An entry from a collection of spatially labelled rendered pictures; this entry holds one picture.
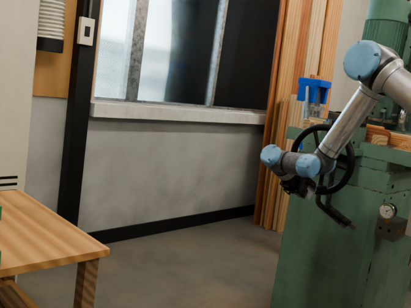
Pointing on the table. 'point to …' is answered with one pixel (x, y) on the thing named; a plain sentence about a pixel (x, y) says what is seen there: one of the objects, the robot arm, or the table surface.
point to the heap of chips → (404, 146)
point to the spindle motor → (387, 22)
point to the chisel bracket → (377, 111)
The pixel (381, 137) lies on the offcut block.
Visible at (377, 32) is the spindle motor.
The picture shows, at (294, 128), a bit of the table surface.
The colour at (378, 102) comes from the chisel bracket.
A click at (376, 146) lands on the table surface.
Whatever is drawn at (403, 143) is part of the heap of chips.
